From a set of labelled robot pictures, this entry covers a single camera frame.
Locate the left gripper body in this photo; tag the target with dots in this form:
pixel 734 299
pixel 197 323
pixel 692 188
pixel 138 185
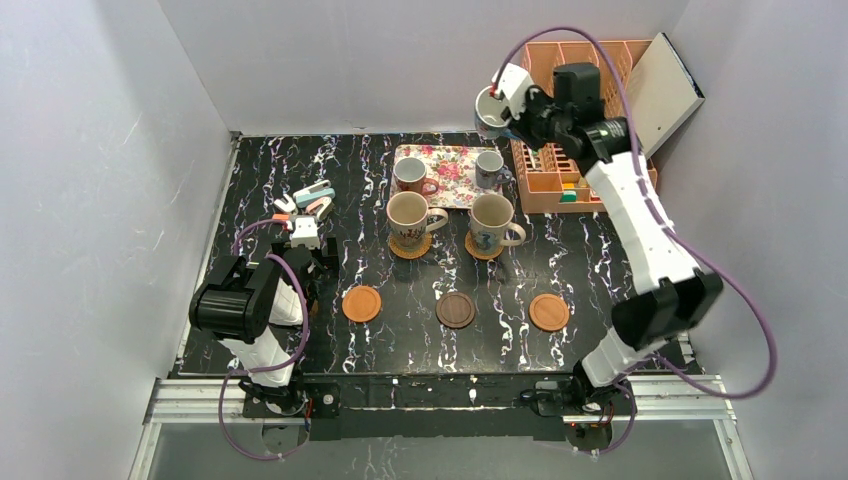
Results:
pixel 322 250

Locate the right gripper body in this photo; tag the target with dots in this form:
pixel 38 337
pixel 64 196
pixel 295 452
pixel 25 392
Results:
pixel 524 115

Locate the terracotta round coaster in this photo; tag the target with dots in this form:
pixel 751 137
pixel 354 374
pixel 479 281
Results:
pixel 361 304

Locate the woven rattan coaster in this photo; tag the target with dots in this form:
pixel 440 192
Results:
pixel 472 250
pixel 413 252

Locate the beige mug with number three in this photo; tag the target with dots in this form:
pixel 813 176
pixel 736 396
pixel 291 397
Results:
pixel 491 223

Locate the dark walnut round coaster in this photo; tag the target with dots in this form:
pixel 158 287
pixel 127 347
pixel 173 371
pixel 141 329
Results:
pixel 455 310

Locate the light wooden round coaster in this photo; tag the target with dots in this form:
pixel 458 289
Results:
pixel 549 312

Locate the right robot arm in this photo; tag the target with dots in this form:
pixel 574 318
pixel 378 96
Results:
pixel 673 293

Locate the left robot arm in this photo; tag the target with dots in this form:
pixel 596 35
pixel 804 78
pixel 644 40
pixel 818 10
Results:
pixel 239 305

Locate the white pink stapler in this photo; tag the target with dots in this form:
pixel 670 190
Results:
pixel 320 208

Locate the peach desk file organizer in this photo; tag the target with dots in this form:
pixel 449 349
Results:
pixel 542 175

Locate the white staple remover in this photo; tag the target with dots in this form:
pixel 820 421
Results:
pixel 285 205

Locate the small light blue mug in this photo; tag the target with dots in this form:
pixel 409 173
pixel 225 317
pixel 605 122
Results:
pixel 491 171

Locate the green eraser block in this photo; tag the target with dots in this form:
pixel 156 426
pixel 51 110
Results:
pixel 569 196

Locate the floral serving tray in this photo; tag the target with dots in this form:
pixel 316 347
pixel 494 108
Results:
pixel 453 167

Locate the pink floral mug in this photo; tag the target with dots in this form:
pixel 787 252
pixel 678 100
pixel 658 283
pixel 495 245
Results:
pixel 411 174

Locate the white board binder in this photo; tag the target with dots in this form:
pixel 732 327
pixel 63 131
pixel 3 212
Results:
pixel 662 94

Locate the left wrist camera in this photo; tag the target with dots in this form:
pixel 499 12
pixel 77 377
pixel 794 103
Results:
pixel 305 233

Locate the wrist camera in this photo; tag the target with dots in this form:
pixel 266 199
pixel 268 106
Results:
pixel 305 233
pixel 511 90

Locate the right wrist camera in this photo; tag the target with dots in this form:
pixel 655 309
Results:
pixel 511 90

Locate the aluminium front rail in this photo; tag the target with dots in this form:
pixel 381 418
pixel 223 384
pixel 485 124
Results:
pixel 333 407

